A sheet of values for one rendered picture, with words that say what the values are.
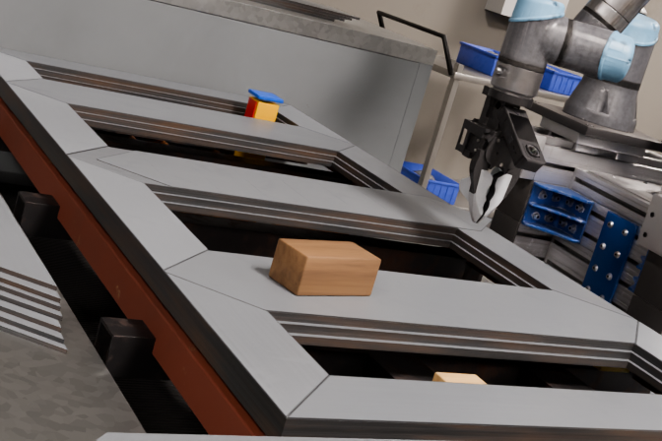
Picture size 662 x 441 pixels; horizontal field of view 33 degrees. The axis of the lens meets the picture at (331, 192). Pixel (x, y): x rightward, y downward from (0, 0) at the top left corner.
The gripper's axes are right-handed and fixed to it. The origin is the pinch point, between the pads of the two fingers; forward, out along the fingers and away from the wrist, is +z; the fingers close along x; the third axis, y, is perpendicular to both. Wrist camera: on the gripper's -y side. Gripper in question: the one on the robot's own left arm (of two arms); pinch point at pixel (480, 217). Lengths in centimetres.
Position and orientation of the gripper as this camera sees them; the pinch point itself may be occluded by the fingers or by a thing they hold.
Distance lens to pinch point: 179.3
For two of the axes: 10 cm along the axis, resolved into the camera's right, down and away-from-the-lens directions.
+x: -8.5, -1.3, -5.0
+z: -2.7, 9.4, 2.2
